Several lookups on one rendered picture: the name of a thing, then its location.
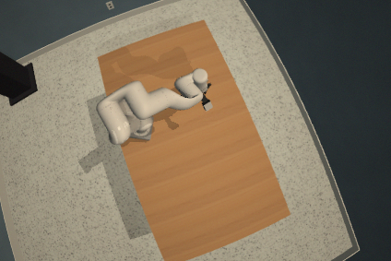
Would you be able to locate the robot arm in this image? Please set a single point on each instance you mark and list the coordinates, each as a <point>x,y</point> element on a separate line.
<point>143,105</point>

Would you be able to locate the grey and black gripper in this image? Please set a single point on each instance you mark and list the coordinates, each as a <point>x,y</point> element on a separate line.
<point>207,87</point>

